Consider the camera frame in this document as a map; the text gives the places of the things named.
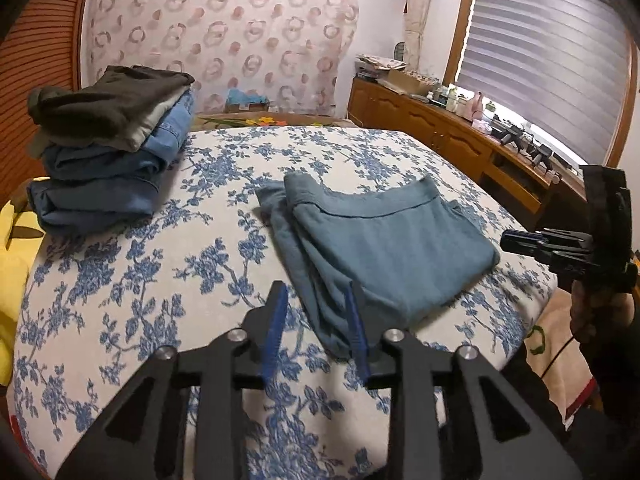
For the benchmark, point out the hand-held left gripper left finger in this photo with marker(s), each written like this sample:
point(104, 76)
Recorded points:
point(274, 340)

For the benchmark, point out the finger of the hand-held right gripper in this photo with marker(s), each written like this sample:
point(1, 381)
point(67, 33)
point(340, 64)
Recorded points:
point(570, 236)
point(520, 242)

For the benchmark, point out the cardboard box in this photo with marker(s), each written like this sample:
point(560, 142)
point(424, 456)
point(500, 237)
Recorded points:
point(410, 82)

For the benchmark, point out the folded dark grey pants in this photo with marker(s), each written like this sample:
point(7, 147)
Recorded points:
point(110, 100)

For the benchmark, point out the folded dark blue jeans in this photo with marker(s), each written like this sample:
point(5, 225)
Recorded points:
point(90, 202)

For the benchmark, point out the grey window blind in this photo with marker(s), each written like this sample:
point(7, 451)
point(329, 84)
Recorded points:
point(540, 60)

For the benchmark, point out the stack of papers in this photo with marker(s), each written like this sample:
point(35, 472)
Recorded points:
point(380, 65)

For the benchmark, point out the folded light blue jeans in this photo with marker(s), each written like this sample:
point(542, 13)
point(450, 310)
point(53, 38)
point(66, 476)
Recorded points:
point(170, 132)

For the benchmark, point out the blue floral bedsheet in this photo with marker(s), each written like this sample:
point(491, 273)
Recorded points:
point(150, 270)

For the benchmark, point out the teal pants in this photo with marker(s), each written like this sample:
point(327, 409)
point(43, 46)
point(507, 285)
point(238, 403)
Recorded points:
point(390, 245)

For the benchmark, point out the black handheld device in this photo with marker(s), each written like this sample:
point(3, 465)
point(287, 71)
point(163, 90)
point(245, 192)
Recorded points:
point(512, 137)
point(541, 157)

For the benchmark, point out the pink container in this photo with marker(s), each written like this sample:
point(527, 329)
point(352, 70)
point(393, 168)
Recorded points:
point(475, 107)

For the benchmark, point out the white bottle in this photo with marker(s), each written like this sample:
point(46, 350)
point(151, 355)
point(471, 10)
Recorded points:
point(451, 100)

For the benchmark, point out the yellow blanket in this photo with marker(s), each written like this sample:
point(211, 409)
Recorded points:
point(10, 285)

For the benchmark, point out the beige side curtain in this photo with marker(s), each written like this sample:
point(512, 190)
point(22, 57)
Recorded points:
point(417, 10)

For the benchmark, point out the person's dark clothing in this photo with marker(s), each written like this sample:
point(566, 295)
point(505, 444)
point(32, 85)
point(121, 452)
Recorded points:
point(550, 435)

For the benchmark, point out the person's right hand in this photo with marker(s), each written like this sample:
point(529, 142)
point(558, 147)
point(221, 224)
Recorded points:
point(600, 315)

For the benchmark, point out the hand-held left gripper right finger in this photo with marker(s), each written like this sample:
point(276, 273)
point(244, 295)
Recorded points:
point(356, 345)

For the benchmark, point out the wooden side cabinet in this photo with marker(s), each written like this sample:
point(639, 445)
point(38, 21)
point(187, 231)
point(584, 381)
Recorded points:
point(425, 125)

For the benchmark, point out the teal cloth bundle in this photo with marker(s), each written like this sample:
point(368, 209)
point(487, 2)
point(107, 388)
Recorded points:
point(242, 97)

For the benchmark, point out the beige flowered blanket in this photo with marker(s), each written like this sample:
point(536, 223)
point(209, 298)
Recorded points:
point(550, 325)

